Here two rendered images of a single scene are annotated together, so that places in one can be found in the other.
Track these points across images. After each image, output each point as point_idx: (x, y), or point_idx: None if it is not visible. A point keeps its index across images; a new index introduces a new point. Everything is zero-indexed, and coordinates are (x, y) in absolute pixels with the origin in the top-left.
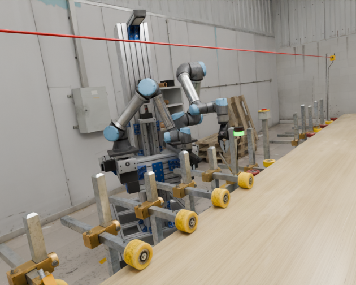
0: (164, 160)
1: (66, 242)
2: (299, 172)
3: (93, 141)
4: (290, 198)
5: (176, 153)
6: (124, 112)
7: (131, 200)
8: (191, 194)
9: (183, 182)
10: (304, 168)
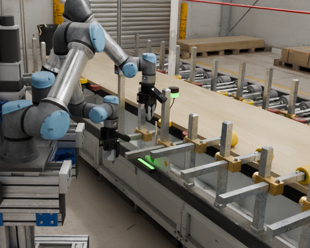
0: (53, 155)
1: None
2: (212, 123)
3: None
4: (268, 141)
5: (57, 140)
6: (71, 82)
7: (248, 186)
8: (242, 163)
9: (225, 156)
10: (206, 119)
